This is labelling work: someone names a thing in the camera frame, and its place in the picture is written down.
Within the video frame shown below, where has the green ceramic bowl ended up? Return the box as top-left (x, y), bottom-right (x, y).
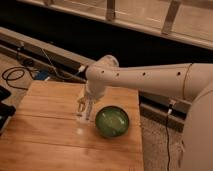
top-left (95, 106), bottom-right (130, 138)

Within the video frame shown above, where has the white plastic bottle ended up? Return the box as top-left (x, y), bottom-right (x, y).
top-left (77, 97), bottom-right (93, 123)

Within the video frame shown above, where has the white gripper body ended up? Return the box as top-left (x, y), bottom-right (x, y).
top-left (79, 83), bottom-right (106, 104)

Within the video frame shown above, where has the blue small box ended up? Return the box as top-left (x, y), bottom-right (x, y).
top-left (34, 70), bottom-right (49, 80)

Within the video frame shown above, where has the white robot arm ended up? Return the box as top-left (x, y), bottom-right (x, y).
top-left (78, 55), bottom-right (213, 171)

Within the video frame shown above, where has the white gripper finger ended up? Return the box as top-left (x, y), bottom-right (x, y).
top-left (86, 101), bottom-right (93, 120)
top-left (77, 100), bottom-right (85, 116)

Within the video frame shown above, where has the black coiled cable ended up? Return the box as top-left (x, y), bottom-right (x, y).
top-left (1, 65), bottom-right (36, 90)

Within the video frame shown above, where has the wooden railing frame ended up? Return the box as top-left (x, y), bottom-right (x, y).
top-left (18, 0), bottom-right (213, 50)

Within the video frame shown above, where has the black device at left edge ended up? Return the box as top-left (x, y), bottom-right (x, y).
top-left (0, 85), bottom-right (16, 135)

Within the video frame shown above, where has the black cable with plug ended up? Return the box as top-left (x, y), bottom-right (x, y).
top-left (164, 99), bottom-right (178, 171)

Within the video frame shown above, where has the thin white cable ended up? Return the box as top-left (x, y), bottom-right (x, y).
top-left (39, 46), bottom-right (88, 81)

